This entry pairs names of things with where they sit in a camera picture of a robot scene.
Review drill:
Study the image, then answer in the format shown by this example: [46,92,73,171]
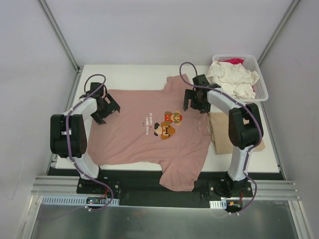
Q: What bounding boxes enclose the pink printed t shirt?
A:
[88,75,211,192]

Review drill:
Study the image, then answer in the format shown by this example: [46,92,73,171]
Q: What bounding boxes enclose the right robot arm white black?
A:
[183,86,263,198]

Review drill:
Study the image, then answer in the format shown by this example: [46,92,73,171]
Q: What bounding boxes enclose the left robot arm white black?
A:
[50,82,120,194]

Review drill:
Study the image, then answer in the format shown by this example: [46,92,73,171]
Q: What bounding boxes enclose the folded beige t shirt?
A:
[207,112,265,155]

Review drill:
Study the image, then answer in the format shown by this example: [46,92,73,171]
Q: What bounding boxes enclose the cream crumpled t shirt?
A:
[206,61,260,100]

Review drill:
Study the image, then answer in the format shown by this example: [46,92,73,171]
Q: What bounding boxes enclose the magenta t shirt in basket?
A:
[220,58,244,65]

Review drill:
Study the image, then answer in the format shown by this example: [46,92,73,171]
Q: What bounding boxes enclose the white plastic laundry basket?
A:
[212,54,269,102]

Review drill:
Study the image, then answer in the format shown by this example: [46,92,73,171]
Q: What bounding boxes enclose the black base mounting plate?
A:
[76,170,253,208]

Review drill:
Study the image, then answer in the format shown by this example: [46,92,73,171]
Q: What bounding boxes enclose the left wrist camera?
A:
[90,82,107,97]

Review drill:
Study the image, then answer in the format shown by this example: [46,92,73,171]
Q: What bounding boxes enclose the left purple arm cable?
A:
[66,74,114,212]

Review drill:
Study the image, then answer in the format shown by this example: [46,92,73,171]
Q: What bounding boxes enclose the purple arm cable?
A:
[179,62,265,217]
[66,74,114,212]

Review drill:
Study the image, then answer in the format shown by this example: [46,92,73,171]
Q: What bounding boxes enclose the left aluminium frame post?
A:
[37,0,84,73]

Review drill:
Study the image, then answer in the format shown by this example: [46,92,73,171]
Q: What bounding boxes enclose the aluminium frame post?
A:
[257,0,302,65]
[37,0,84,73]

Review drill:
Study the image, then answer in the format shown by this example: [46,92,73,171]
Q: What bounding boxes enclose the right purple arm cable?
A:
[179,62,265,217]

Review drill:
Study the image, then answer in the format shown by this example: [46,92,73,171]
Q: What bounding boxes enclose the left white cable duct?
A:
[42,196,120,207]

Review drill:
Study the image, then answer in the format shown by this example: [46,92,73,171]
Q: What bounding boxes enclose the white cable duct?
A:
[42,196,120,207]
[209,200,227,210]

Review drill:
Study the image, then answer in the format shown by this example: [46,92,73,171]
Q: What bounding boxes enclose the right aluminium frame post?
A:
[257,0,302,65]

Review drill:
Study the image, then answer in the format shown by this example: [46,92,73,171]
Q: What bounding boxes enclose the right white cable duct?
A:
[209,200,227,210]

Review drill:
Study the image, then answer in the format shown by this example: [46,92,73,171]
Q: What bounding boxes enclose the aluminium front rail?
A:
[31,176,301,201]

